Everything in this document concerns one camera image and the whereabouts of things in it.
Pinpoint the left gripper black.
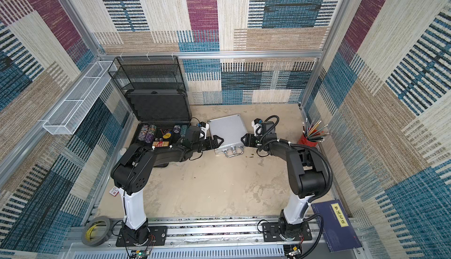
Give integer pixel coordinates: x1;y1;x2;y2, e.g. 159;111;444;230
193;137;226;155

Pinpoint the silver aluminium poker case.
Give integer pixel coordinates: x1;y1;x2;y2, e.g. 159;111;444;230
208;114;247;158

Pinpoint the dark grey poker case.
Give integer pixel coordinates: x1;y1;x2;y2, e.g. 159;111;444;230
126;90;192;147

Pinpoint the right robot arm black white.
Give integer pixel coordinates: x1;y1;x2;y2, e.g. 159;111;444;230
241;115;333;240

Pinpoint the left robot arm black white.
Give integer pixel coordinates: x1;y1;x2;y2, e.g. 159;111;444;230
110;123;224;246

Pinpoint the teal chip stack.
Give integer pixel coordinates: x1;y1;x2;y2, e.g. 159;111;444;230
180;125;188;137

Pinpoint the small purple chip stack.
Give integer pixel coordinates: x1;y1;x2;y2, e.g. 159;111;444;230
173;125;181;134

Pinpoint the texas holdem card deck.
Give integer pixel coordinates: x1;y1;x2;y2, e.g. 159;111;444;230
152;140;170;147

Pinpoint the purple mixed chip stack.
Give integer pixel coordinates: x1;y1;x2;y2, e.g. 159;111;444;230
144;125;157;144

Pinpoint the bundle of coloured pencils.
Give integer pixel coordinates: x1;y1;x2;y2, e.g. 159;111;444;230
301;118;330;143

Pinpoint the blue orange chip stack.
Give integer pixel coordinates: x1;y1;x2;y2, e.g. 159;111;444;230
137;125;149;141

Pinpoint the black mesh shelf rack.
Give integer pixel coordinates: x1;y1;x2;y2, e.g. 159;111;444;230
108;56;187;97

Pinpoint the dark blue book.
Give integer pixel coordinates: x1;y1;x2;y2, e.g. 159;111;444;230
311;200;362;253

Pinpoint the grey tape roll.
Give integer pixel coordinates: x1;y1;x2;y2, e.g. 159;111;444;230
81;216;112;247

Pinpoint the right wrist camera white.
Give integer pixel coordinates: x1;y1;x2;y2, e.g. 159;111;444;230
251;118;263;136

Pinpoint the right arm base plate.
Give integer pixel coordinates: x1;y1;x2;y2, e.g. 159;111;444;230
258;221;312;242

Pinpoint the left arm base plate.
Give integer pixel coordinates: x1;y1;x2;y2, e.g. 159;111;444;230
116;226;167;247

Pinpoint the white mesh wall basket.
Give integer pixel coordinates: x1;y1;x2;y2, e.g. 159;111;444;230
43;60;112;135

